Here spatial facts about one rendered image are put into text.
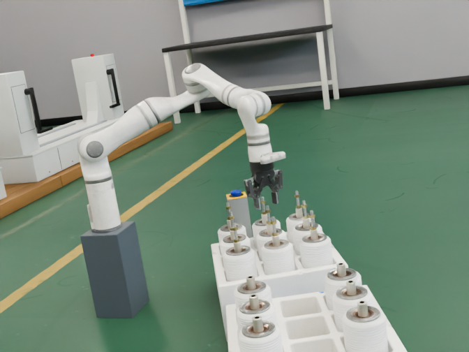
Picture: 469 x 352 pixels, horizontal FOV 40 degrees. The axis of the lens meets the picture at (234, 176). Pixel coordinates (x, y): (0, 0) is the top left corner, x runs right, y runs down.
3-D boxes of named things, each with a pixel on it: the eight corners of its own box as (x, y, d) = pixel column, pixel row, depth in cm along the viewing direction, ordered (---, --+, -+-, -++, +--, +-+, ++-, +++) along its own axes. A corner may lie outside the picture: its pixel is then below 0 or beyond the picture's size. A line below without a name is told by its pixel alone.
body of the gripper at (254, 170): (264, 153, 207) (267, 181, 209) (242, 159, 202) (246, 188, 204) (278, 155, 201) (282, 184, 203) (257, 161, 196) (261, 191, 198)
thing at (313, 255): (342, 294, 198) (336, 239, 194) (314, 302, 195) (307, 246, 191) (326, 284, 207) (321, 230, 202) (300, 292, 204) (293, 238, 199)
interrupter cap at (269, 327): (243, 341, 140) (242, 338, 140) (241, 325, 148) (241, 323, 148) (277, 336, 140) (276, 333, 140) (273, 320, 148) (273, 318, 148)
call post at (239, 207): (239, 281, 237) (227, 200, 230) (237, 274, 244) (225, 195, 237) (258, 277, 238) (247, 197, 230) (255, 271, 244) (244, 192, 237)
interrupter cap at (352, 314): (350, 325, 141) (350, 323, 140) (343, 311, 148) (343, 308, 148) (384, 320, 141) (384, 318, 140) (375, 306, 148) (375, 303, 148)
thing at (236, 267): (225, 311, 197) (217, 256, 193) (238, 298, 206) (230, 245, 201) (254, 313, 193) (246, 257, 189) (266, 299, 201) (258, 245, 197)
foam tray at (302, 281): (226, 342, 193) (218, 286, 189) (218, 291, 231) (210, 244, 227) (354, 320, 195) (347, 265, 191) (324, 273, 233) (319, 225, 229)
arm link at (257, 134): (252, 147, 195) (274, 141, 200) (245, 97, 191) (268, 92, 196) (238, 146, 200) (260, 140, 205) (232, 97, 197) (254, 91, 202)
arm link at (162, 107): (209, 83, 229) (148, 120, 224) (199, 61, 223) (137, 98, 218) (220, 91, 222) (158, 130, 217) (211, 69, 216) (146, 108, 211)
